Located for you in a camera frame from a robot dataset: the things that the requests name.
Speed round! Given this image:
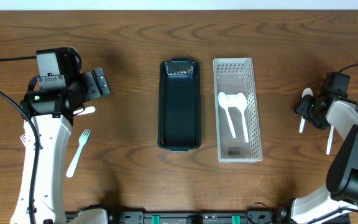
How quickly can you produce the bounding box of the white plastic spoon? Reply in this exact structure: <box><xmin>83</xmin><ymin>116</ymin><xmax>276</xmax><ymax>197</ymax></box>
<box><xmin>218</xmin><ymin>92</ymin><xmax>236</xmax><ymax>139</ymax></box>
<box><xmin>326</xmin><ymin>125</ymin><xmax>334</xmax><ymax>155</ymax></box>
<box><xmin>236</xmin><ymin>93</ymin><xmax>249</xmax><ymax>142</ymax></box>
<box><xmin>299</xmin><ymin>88</ymin><xmax>313</xmax><ymax>133</ymax></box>

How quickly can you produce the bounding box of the white plastic fork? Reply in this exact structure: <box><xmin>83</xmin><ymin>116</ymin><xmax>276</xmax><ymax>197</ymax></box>
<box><xmin>66</xmin><ymin>129</ymin><xmax>91</xmax><ymax>178</ymax></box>
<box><xmin>73</xmin><ymin>106</ymin><xmax>96</xmax><ymax>116</ymax></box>
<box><xmin>19</xmin><ymin>134</ymin><xmax>26</xmax><ymax>146</ymax></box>

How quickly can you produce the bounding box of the clear perforated plastic basket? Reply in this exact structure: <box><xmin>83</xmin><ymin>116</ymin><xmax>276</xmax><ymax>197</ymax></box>
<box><xmin>213</xmin><ymin>58</ymin><xmax>262</xmax><ymax>163</ymax></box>

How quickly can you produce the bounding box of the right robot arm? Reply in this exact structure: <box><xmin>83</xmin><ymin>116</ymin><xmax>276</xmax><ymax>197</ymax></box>
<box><xmin>277</xmin><ymin>72</ymin><xmax>358</xmax><ymax>223</ymax></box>

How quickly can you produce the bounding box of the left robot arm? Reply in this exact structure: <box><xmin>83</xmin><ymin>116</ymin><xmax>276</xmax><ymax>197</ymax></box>
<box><xmin>11</xmin><ymin>47</ymin><xmax>111</xmax><ymax>223</ymax></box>

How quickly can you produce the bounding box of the black plastic basket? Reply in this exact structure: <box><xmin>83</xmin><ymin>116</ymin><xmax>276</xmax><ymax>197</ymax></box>
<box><xmin>157</xmin><ymin>58</ymin><xmax>201</xmax><ymax>152</ymax></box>

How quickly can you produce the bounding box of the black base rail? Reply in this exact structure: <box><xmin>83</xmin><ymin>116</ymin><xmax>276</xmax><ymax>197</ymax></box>
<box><xmin>65</xmin><ymin>205</ymin><xmax>291</xmax><ymax>224</ymax></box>

